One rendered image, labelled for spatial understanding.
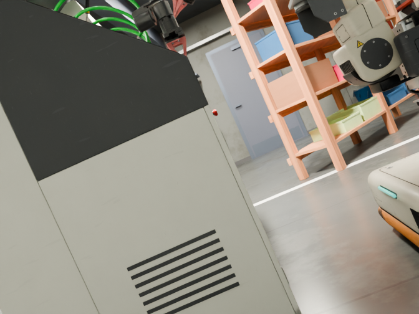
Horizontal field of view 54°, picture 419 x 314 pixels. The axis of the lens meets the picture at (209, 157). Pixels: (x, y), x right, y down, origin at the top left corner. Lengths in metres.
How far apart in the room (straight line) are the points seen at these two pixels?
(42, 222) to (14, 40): 0.56
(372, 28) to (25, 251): 1.33
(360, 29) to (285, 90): 2.21
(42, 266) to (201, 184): 0.56
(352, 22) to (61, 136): 1.01
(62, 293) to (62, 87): 0.64
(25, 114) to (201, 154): 0.55
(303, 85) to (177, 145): 2.38
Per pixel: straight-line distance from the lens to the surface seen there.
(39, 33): 1.40
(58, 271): 1.41
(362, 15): 1.52
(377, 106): 4.37
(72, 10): 2.15
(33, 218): 1.40
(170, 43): 1.40
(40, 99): 1.37
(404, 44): 1.45
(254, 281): 1.34
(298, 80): 3.55
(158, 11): 1.43
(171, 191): 1.27
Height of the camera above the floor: 0.70
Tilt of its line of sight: 2 degrees down
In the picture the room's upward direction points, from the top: 24 degrees counter-clockwise
